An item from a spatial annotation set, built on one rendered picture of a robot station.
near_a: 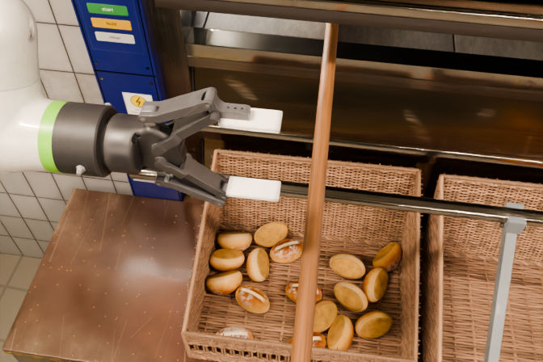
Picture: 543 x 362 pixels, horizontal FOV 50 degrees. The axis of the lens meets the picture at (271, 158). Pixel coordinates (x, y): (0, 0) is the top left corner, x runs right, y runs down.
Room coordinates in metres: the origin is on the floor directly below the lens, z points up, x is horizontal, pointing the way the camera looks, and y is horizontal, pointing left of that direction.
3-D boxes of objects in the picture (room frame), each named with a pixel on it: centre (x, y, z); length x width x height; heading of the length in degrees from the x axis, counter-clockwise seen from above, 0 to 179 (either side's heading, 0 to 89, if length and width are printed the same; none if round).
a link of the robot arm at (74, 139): (0.49, 0.23, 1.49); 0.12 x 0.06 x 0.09; 172
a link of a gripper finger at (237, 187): (0.45, 0.02, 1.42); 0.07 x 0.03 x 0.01; 82
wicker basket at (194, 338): (0.73, -0.09, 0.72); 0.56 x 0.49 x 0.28; 83
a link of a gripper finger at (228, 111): (0.46, 0.05, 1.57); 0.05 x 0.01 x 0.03; 82
